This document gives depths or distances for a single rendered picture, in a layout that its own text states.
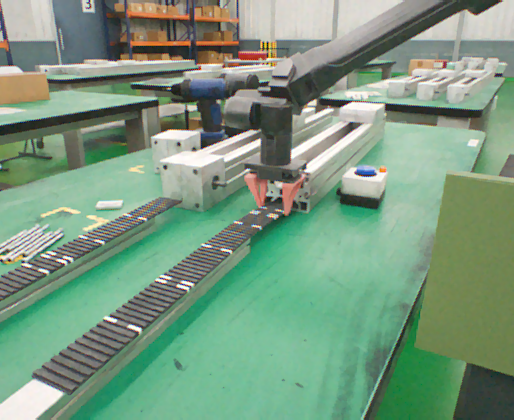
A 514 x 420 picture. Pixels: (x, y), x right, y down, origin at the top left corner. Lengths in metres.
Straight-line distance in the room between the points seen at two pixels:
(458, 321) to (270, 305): 0.22
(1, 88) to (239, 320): 2.38
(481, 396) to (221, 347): 0.30
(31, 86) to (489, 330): 2.64
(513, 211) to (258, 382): 0.29
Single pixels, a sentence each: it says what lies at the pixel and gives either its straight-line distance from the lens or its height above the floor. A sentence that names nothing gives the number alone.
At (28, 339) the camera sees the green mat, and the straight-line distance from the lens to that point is 0.57.
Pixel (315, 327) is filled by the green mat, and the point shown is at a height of 0.78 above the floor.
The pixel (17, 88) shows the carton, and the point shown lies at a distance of 2.79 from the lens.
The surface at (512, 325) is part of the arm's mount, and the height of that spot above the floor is 0.84.
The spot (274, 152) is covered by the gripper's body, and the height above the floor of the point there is 0.92.
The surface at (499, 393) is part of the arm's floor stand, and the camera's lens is 0.57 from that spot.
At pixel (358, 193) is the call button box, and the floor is 0.81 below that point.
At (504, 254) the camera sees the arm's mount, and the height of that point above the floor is 0.91.
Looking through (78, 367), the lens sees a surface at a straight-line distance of 0.45.
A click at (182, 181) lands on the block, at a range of 0.85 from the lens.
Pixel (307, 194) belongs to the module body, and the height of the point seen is 0.81.
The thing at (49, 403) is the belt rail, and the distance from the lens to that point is 0.43.
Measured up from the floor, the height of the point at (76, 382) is 0.81.
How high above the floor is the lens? 1.10
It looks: 22 degrees down
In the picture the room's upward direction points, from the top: straight up
